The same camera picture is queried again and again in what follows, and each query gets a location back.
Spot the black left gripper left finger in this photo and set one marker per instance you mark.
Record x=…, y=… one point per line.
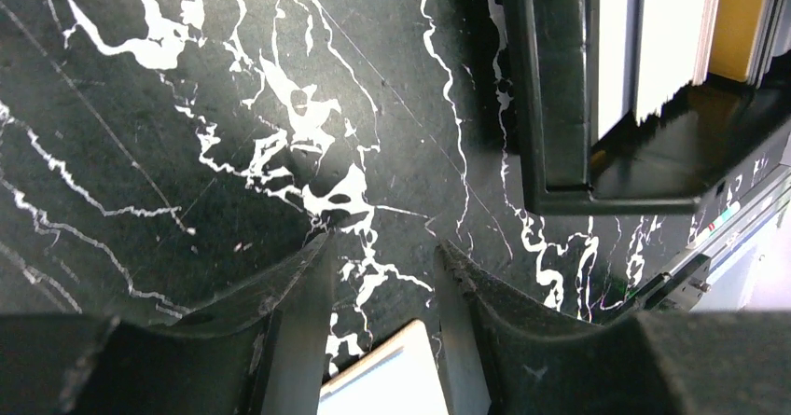
x=258, y=349

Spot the beige card holder wallet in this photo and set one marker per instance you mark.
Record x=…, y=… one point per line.
x=399, y=377

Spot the black card box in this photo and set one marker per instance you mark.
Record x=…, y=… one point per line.
x=668, y=165

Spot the stack of cards in box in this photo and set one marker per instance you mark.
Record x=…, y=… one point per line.
x=650, y=49

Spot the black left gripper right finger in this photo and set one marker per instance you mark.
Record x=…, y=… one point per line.
x=504, y=352

